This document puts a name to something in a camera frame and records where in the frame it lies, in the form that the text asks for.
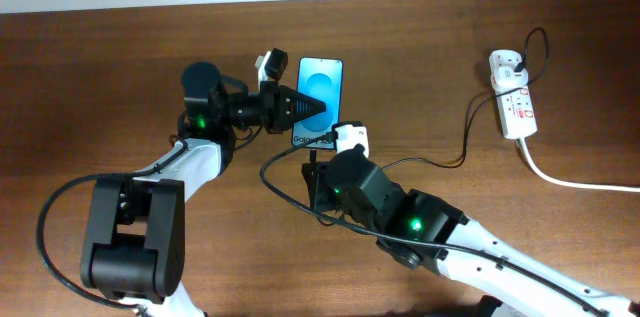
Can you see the white power strip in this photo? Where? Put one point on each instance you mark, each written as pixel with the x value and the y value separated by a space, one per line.
pixel 515 106

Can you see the white USB charger plug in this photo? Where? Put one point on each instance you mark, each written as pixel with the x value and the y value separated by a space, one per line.
pixel 505 78

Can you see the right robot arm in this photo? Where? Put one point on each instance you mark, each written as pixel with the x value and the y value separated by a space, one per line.
pixel 418 229

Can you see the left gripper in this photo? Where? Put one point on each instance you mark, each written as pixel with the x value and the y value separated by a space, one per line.
pixel 276 98

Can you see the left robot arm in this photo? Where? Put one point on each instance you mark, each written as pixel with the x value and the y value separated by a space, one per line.
pixel 134 248

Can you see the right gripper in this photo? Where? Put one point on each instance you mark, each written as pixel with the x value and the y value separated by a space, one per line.
pixel 324 188

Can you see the blue Samsung Galaxy smartphone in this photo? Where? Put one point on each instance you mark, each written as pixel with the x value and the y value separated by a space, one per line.
pixel 321 79

